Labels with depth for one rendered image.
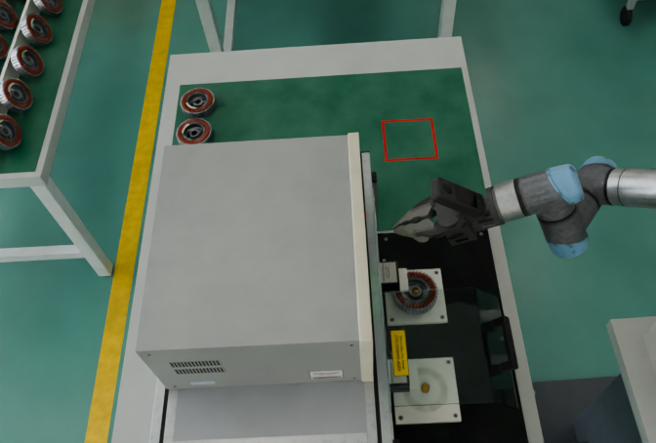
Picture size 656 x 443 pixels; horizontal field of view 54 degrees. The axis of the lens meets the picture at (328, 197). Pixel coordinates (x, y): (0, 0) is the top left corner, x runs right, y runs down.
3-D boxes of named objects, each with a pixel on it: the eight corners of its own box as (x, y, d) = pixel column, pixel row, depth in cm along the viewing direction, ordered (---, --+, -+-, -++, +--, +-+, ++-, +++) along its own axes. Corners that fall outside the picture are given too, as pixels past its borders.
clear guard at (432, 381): (497, 298, 141) (502, 285, 136) (518, 409, 128) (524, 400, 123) (347, 304, 142) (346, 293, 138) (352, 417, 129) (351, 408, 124)
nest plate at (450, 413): (452, 358, 158) (452, 357, 157) (461, 422, 150) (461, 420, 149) (390, 361, 159) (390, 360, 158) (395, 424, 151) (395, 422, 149)
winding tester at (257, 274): (360, 189, 146) (358, 132, 129) (373, 382, 122) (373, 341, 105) (187, 199, 147) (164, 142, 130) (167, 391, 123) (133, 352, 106)
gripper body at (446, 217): (449, 248, 132) (508, 232, 127) (433, 229, 125) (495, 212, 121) (444, 216, 136) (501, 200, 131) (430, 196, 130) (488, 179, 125)
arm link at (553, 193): (589, 212, 119) (576, 177, 115) (529, 228, 123) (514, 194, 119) (582, 186, 125) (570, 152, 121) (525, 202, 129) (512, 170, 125)
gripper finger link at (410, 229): (403, 253, 134) (446, 241, 131) (391, 240, 130) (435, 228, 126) (402, 239, 136) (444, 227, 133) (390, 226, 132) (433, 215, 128)
